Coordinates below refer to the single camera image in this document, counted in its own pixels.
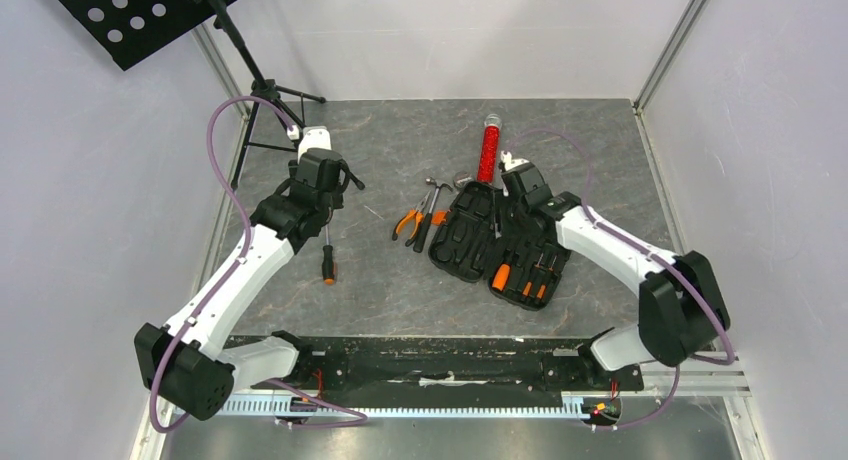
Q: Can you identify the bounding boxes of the large orange handle screwdriver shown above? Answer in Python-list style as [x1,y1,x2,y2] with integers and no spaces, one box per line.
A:
[491,237,527,292]

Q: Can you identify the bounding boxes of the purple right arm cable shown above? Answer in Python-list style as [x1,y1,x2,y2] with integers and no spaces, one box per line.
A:
[506,128,738,433]

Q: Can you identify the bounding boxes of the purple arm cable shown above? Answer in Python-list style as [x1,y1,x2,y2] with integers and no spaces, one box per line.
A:
[148,96,370,434]
[506,128,738,433]

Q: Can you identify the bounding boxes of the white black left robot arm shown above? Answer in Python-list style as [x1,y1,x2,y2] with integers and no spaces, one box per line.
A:
[134,126,353,420]

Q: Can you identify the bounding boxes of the small orange black screwdriver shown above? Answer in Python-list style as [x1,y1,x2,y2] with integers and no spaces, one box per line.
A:
[321,224,336,285]

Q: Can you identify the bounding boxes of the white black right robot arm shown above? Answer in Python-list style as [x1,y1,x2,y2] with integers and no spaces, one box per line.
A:
[498,152,735,388]

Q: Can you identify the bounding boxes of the orange handle pliers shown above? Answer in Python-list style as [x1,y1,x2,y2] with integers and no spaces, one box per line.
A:
[391,193,430,247]

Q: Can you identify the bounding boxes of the steel claw hammer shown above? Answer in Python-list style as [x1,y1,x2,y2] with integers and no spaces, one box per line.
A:
[411,177,453,253]

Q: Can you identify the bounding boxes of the black plastic tool case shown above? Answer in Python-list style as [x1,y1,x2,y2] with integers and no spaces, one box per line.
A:
[428,181,571,311]

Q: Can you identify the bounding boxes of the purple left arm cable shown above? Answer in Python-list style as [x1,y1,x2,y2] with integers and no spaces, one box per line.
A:
[148,96,370,434]

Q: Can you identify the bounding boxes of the black music stand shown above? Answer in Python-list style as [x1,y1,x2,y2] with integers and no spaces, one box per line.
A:
[38,0,367,192]

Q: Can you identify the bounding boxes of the thin orange black screwdriver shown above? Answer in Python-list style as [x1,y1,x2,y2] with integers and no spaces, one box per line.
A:
[522,251,545,298]

